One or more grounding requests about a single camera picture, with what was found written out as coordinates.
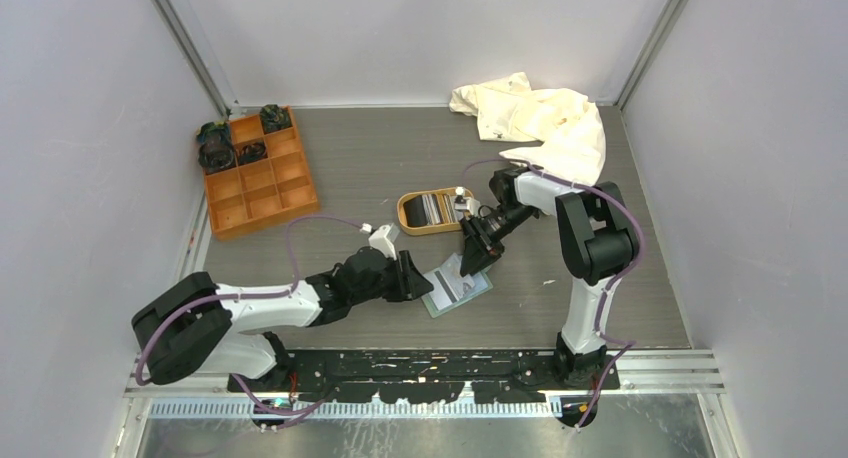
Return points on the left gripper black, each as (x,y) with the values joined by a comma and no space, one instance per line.
(416,284)

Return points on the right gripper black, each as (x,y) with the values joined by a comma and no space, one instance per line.
(479,248)

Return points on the white credit card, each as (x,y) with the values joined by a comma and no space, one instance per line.
(449,285)

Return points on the green card holder wallet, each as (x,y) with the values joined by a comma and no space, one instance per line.
(483,285)

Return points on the tan oval card tray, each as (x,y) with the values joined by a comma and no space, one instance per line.
(429,230)

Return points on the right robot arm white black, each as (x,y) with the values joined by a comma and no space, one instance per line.
(600,243)

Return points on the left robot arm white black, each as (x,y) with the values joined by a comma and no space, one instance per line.
(198,325)

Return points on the stack of credit cards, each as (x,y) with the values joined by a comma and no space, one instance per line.
(431,209)

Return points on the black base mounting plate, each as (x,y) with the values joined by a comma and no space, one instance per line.
(495,376)

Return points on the cream crumpled cloth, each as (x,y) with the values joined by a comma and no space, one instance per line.
(557,129)

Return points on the orange compartment organizer tray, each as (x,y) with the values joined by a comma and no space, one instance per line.
(258,180)

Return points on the dark bundle top compartment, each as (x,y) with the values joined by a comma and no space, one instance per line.
(274,118)

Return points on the dark bundle outside tray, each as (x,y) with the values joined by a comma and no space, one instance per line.
(215,131)

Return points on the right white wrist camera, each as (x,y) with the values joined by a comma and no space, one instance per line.
(465,204)

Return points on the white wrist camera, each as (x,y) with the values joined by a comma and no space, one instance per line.
(465,204)
(382,238)

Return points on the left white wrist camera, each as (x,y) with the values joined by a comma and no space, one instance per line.
(382,238)

